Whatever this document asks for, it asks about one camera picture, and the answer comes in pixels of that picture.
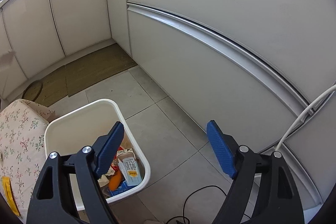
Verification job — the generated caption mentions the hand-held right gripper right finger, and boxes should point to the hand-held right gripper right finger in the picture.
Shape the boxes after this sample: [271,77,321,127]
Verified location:
[206,121,305,224]

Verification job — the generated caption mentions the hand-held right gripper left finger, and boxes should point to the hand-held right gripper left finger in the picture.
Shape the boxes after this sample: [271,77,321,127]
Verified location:
[26,121,125,224]

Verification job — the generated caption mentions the red snack packet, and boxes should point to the red snack packet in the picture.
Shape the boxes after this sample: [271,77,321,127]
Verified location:
[110,146,126,170]

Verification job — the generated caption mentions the brown carton piece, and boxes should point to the brown carton piece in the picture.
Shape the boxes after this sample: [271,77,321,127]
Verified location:
[116,148,135,162]

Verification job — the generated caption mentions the large orange peel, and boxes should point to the large orange peel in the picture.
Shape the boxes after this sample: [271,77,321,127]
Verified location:
[108,169,123,191]

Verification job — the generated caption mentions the light blue milk carton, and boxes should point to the light blue milk carton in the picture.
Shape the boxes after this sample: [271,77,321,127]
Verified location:
[118,158,143,187]

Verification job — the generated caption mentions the blue-edged carton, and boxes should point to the blue-edged carton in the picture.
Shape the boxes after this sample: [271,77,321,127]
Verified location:
[109,182,138,197]

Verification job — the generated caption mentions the white plastic bin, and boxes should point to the white plastic bin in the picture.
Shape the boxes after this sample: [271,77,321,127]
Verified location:
[44,98,151,212]

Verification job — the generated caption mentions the brown floor mat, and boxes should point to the brown floor mat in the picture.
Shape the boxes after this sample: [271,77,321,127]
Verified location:
[65,43,138,98]
[22,65,69,107]

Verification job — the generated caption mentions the floral tablecloth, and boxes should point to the floral tablecloth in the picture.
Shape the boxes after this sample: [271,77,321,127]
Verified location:
[0,99,50,214]

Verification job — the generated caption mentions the white kitchen cabinets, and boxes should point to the white kitchen cabinets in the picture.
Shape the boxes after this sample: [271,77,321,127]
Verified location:
[0,0,336,214]

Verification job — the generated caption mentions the yellow snack packet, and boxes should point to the yellow snack packet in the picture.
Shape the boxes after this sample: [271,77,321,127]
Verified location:
[1,176,20,216]

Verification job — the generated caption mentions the black cable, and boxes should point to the black cable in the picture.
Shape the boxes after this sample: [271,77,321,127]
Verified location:
[164,185,229,224]

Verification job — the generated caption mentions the white cable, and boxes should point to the white cable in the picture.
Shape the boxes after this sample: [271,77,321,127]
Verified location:
[274,84,336,152]

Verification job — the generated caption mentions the round wire ring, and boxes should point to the round wire ring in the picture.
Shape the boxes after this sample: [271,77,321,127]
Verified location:
[21,80,44,100]

